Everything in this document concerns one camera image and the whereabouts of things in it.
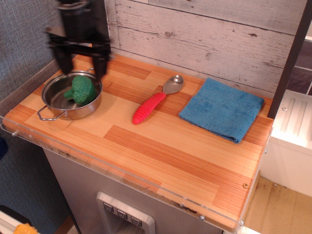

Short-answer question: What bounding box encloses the clear acrylic edge guard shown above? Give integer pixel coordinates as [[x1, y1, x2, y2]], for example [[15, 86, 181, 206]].
[[3, 113, 273, 233]]

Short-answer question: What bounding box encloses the dark left shelf post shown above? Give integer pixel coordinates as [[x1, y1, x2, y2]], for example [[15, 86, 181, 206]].
[[90, 0, 111, 53]]

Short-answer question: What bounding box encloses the grey toy fridge cabinet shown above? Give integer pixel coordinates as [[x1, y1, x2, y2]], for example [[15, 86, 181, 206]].
[[44, 150, 223, 234]]

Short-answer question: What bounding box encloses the green toy broccoli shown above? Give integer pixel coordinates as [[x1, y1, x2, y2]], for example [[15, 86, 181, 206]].
[[64, 75, 97, 106]]

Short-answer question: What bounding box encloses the dark shelf post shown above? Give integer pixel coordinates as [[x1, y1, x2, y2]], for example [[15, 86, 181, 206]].
[[90, 0, 111, 53], [267, 0, 312, 119]]

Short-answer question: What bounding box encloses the yellow object at corner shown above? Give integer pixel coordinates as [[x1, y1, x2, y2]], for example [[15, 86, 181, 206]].
[[13, 224, 38, 234]]

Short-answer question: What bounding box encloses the dark right shelf post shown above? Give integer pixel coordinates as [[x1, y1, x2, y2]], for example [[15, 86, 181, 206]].
[[267, 0, 312, 119]]

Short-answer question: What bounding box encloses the white toy sink unit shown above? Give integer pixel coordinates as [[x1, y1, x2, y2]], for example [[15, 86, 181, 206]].
[[260, 90, 312, 196]]

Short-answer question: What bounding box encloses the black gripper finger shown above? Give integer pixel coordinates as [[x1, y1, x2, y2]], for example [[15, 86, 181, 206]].
[[53, 47, 73, 74], [92, 53, 109, 80]]

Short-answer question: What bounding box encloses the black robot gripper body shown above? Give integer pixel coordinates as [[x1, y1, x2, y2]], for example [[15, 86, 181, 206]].
[[46, 0, 110, 57]]

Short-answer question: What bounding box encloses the small steel pot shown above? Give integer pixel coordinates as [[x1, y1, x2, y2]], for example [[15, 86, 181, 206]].
[[37, 71, 102, 121]]

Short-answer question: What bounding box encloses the red handled metal spoon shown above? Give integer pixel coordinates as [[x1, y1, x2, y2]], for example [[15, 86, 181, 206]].
[[132, 75, 184, 125]]

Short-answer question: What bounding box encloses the blue folded cloth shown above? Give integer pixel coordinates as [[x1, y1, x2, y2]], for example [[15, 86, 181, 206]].
[[179, 78, 264, 144]]

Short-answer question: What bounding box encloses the silver dispenser button panel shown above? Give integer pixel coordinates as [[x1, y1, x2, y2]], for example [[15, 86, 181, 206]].
[[97, 191, 156, 234]]

